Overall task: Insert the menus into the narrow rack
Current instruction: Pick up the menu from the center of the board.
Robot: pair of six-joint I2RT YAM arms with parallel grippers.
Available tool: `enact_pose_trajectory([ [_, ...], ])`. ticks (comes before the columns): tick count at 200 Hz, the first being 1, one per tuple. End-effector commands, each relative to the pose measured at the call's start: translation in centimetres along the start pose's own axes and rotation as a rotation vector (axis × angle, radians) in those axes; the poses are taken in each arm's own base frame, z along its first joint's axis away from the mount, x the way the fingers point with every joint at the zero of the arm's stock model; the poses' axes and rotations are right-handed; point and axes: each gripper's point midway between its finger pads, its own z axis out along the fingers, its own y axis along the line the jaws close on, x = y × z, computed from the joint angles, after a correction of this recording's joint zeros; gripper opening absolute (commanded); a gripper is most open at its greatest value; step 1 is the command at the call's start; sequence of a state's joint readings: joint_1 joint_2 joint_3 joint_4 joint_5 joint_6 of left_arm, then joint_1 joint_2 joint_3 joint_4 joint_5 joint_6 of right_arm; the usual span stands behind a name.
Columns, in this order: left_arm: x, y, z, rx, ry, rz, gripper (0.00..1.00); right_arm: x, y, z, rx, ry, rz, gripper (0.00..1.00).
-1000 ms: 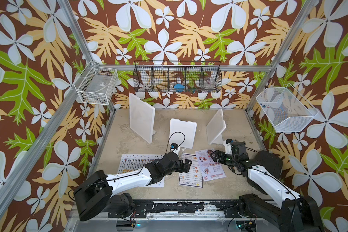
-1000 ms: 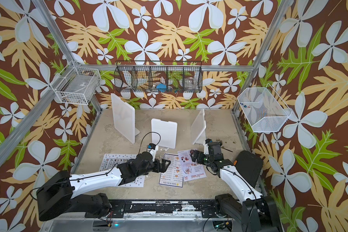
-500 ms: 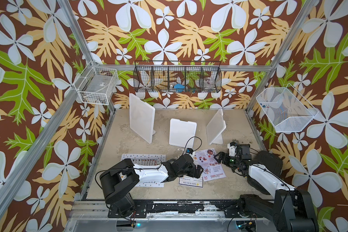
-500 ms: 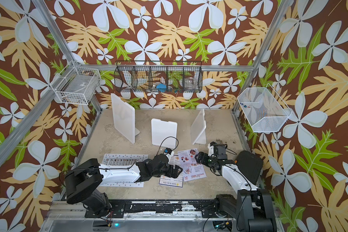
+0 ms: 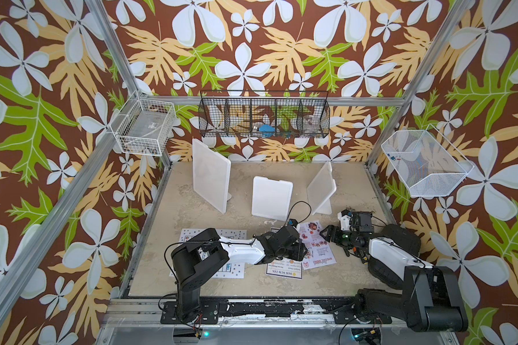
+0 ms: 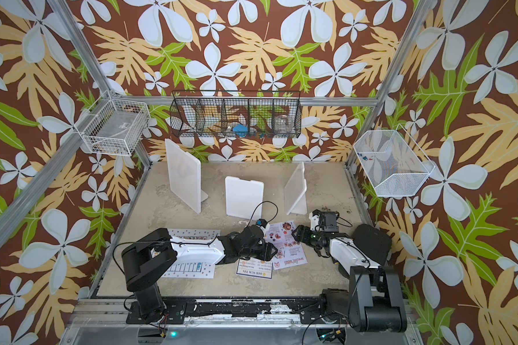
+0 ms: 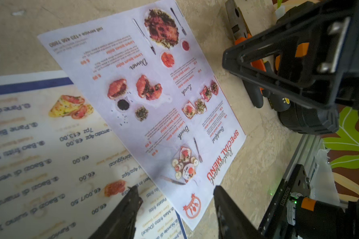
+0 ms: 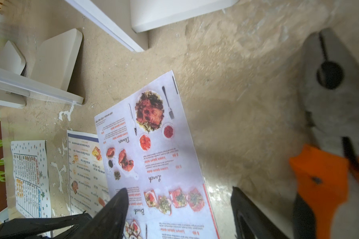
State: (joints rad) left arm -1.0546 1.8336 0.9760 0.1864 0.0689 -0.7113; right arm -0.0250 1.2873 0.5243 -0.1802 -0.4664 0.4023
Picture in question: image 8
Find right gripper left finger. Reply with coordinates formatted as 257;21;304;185
54;188;129;239

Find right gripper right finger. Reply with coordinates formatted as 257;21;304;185
230;187;288;239

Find pink restaurant special menu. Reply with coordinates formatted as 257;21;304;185
94;72;219;239

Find blue bordered menu sheet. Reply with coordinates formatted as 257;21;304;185
67;130;110;217

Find dotted border table menu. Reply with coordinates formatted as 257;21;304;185
11;140;52;219

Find orange handled pliers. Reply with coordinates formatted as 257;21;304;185
289;28;359;239

